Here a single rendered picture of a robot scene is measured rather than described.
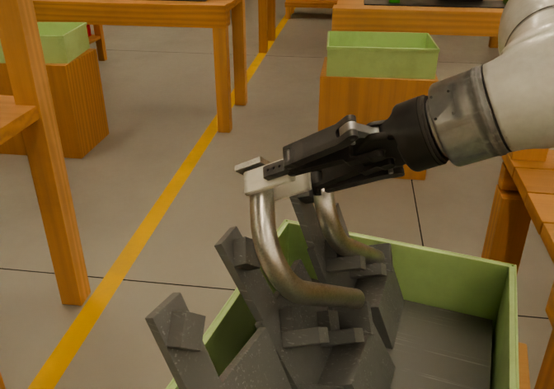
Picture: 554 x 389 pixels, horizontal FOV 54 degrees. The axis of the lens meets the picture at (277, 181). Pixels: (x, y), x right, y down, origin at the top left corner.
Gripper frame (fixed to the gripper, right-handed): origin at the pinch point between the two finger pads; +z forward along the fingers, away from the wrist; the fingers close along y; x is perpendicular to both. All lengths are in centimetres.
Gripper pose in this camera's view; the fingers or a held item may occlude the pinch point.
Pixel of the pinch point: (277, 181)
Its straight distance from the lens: 65.6
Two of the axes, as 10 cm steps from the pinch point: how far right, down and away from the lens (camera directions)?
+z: -8.2, 2.7, 5.0
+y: -5.7, -3.0, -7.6
